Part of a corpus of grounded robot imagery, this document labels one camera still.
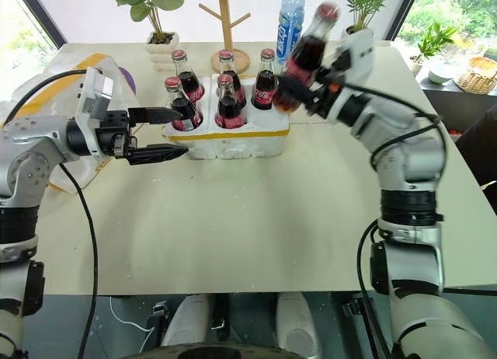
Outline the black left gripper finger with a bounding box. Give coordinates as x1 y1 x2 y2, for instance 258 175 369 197
127 106 184 126
126 143 190 167

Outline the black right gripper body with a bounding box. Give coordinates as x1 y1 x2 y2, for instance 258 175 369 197
305 68 343 118

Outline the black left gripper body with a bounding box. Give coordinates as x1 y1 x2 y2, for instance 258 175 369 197
94 109 138 161

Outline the glass cola bottle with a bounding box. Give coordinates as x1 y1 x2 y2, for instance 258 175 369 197
217 49 246 103
214 74 248 130
251 48 279 112
171 49 206 106
164 76 203 132
271 1 342 115

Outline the white foam crate yellow tape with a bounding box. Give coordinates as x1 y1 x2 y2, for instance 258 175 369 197
162 72 292 162

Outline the purple round object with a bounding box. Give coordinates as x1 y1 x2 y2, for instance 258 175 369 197
116 66 135 100

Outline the blue plastic water bottle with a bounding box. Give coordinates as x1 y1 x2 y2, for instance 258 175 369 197
275 0 307 64

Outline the round-leaf plant in white pot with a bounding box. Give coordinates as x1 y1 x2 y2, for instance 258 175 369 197
105 0 186 71

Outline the wooden branch stand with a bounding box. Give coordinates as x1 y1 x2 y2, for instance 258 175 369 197
198 0 253 75

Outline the palm plant in white pot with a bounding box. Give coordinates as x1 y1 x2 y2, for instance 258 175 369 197
340 0 398 40

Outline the small green potted plant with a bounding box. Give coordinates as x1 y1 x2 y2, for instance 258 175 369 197
406 22 460 77

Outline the white bowl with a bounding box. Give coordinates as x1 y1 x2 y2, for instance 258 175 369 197
426 62 456 85

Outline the dark side shelf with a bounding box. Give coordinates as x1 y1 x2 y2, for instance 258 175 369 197
415 74 497 134

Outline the wicker basket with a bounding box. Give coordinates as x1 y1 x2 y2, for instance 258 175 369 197
453 55 497 96

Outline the white rounded robot leg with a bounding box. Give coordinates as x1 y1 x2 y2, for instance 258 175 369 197
160 291 211 349
274 291 320 359

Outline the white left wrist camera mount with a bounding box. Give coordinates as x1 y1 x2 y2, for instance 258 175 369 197
75 66 114 159

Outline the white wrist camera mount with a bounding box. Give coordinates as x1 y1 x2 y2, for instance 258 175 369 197
328 27 377 89
75 66 114 159

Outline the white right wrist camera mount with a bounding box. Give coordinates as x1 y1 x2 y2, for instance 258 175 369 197
328 27 377 89

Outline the black window frame bar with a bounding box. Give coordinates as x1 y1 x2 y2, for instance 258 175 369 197
381 0 423 42
18 0 70 50

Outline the thin white cable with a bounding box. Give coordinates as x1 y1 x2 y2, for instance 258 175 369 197
109 295 157 333

